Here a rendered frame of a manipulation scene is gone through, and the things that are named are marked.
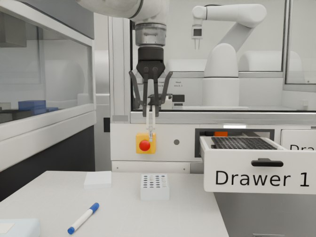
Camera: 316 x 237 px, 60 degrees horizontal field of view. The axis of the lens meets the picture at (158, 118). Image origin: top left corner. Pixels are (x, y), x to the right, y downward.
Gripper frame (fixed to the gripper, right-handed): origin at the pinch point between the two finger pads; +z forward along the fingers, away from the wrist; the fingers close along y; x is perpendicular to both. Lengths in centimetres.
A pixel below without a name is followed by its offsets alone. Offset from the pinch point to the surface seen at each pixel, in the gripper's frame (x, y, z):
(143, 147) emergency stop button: 14.6, -2.6, 12.9
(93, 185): 4.0, -18.4, 22.5
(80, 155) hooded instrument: 90, -44, 36
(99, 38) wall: 333, -73, -74
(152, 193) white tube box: -5.4, 0.4, 21.5
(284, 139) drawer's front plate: 15, 49, 10
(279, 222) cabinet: 17, 50, 43
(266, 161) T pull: -18.4, 27.6, 8.5
